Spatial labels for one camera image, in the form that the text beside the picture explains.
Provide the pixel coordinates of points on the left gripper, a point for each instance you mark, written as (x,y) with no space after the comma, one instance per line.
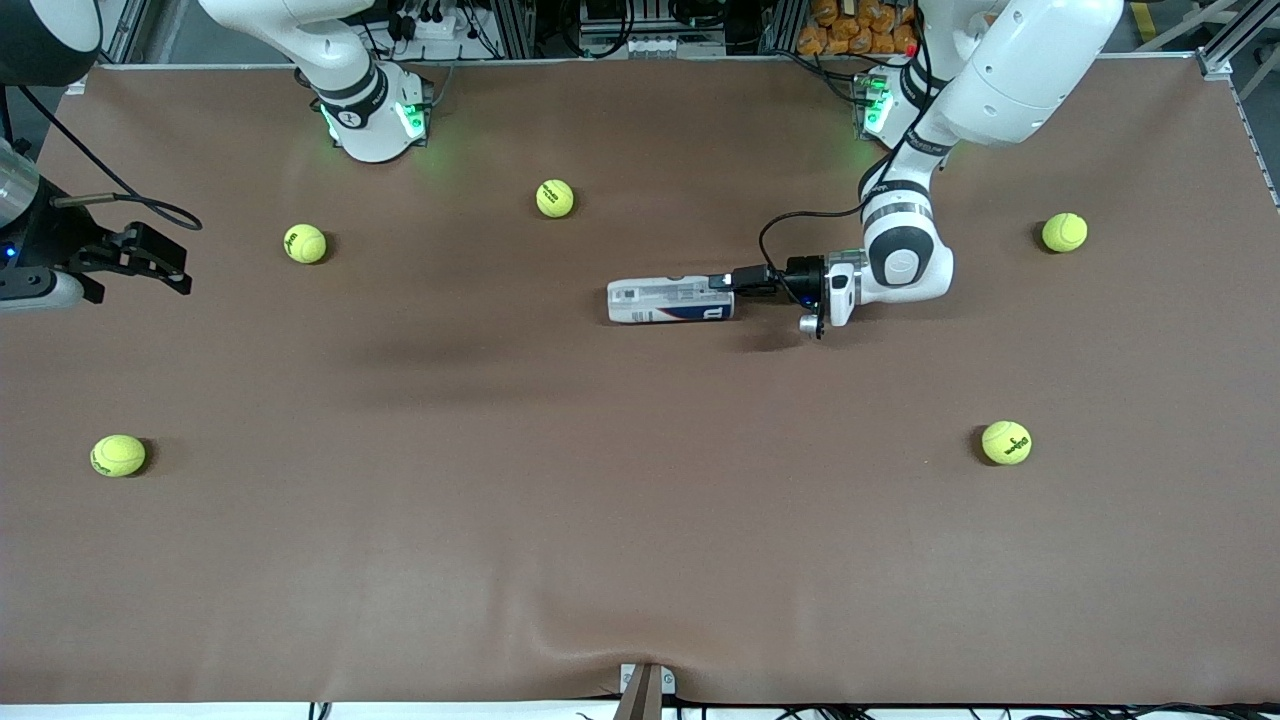
(800,275)

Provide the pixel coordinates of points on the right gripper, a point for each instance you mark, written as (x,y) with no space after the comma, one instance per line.
(52,240)

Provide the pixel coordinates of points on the clear Wilson tennis ball can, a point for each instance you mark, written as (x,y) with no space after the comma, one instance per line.
(660,300)

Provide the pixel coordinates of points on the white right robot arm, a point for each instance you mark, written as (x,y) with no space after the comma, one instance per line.
(370,130)

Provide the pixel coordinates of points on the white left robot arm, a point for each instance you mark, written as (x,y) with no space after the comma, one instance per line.
(1010,70)

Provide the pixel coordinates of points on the yellow tennis ball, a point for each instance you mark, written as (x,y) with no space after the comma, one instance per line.
(305,243)
(555,198)
(1064,232)
(1006,442)
(118,455)

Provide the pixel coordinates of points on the white power strip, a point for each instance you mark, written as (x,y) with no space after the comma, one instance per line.
(650,46)

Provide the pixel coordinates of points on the brown table mat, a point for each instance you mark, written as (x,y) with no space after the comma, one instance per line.
(640,520)

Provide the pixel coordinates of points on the white plug strip black plugs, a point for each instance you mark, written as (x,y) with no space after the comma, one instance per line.
(432,26)

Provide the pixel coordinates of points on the metal corner bracket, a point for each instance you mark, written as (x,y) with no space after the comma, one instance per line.
(76,82)
(1218,66)

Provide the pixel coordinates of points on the aluminium frame rail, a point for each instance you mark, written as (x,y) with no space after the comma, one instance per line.
(120,35)
(1240,45)

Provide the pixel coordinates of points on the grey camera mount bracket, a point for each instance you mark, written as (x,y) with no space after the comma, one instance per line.
(642,692)

